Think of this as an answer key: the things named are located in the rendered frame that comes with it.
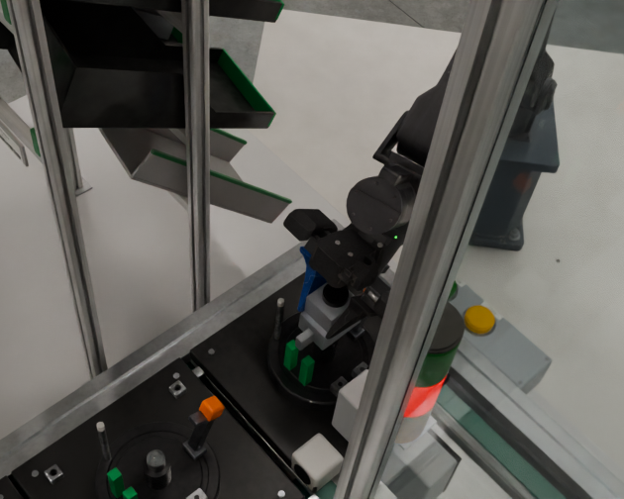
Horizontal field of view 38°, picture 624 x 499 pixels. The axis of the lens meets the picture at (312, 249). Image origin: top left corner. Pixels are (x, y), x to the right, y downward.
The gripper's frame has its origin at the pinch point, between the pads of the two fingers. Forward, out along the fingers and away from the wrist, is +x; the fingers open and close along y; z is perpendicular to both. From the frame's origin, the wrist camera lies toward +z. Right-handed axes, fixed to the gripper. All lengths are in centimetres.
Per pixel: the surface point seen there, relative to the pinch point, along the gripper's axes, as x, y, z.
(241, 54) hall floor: 25, -136, -150
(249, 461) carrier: 20.8, 4.5, 2.8
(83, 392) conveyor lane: 27.5, -15.9, 9.6
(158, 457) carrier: 20.6, 0.4, 15.2
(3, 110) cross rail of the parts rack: -2.7, -29.3, 28.0
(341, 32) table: -15, -55, -61
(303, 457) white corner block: 16.4, 8.8, 0.5
